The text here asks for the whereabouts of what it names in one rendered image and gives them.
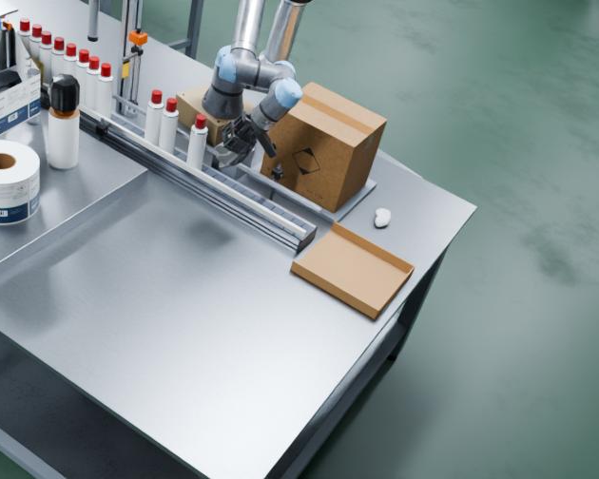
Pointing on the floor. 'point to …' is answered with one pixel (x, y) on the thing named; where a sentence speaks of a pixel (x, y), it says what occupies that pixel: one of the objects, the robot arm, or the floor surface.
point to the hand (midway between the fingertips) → (223, 164)
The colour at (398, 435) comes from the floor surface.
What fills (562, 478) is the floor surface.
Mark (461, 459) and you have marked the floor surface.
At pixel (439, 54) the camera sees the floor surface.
